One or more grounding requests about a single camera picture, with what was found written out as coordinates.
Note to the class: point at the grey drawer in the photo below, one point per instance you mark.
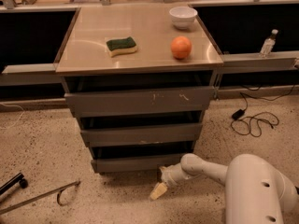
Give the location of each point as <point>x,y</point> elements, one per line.
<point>141,135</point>
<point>143,163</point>
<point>133,102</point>

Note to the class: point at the grey middle drawer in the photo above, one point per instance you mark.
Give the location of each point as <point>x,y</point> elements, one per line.
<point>141,135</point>

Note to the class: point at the orange fruit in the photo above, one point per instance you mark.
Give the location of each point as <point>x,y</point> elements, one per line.
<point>181,47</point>

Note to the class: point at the black power adapter with cable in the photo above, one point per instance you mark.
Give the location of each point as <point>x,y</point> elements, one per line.
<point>252,125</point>

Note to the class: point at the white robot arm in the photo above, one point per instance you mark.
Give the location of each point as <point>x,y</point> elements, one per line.
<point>255,191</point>

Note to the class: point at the clear plastic water bottle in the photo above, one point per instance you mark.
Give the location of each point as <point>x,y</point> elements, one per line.
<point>269,43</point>

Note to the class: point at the grey top drawer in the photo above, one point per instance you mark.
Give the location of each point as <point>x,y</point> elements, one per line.
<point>133,102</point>

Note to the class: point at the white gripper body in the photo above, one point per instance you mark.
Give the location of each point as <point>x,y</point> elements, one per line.
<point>170,175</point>

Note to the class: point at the grey rail shelf left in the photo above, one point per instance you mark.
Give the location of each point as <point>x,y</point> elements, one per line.
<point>29,74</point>

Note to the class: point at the grey rail shelf right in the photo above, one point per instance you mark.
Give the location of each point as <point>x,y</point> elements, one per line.
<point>253,62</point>

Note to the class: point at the grey bottom drawer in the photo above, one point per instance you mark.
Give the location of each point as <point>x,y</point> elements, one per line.
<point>143,163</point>

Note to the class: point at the white bowl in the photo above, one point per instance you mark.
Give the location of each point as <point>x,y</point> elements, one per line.
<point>182,17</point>

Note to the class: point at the grey drawer cabinet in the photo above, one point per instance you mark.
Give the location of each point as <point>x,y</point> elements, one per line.
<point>86,66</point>

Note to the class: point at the black chair caster left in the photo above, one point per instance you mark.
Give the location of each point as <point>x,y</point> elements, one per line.
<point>17,179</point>

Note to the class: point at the metal rod with hook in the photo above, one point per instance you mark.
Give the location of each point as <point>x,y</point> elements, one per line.
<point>58,192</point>

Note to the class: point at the grey rail shelf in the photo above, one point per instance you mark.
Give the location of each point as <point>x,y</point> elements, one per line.
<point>253,62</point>
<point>29,74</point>

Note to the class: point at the green yellow sponge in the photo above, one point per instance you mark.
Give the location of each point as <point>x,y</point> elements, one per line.
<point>121,46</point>

